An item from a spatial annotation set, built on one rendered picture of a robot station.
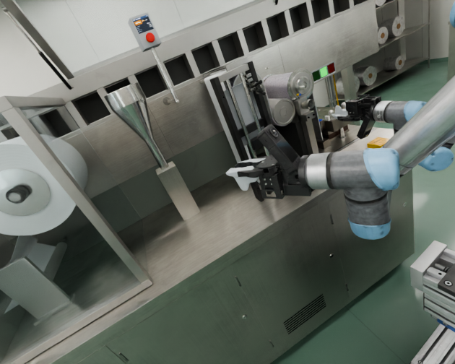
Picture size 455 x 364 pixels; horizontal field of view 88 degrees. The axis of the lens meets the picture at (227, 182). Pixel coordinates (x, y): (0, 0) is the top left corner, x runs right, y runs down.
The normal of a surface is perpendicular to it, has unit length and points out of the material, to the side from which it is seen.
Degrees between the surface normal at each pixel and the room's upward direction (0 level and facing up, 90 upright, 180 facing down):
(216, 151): 90
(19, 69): 90
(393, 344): 0
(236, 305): 90
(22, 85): 90
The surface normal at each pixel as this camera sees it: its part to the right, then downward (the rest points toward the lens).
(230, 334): 0.37, 0.30
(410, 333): -0.37, -0.82
